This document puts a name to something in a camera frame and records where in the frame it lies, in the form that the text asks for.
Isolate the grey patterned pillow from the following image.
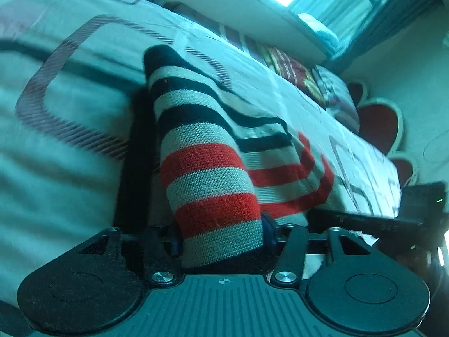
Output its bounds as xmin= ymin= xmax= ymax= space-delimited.
xmin=311 ymin=64 xmax=362 ymax=132

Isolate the red black white striped sweater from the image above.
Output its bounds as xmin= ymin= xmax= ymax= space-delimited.
xmin=143 ymin=45 xmax=336 ymax=275

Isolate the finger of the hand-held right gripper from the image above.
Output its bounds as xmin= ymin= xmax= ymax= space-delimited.
xmin=310 ymin=209 xmax=427 ymax=235

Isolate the white patterned bed sheet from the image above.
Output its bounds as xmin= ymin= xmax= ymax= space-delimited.
xmin=0 ymin=0 xmax=404 ymax=309

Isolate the folded towel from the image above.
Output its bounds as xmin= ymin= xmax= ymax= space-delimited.
xmin=297 ymin=13 xmax=340 ymax=49

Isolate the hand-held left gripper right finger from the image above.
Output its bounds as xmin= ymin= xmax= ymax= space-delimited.
xmin=261 ymin=213 xmax=383 ymax=286

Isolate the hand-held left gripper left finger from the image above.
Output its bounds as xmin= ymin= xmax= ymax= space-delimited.
xmin=80 ymin=225 xmax=182 ymax=286

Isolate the red printed pillow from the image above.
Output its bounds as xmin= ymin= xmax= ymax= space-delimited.
xmin=260 ymin=45 xmax=318 ymax=94

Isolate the red scalloped headboard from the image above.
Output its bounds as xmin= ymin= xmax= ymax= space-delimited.
xmin=347 ymin=80 xmax=419 ymax=185

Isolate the purple striped bed sheet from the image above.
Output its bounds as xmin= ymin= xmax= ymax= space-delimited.
xmin=219 ymin=24 xmax=271 ymax=64

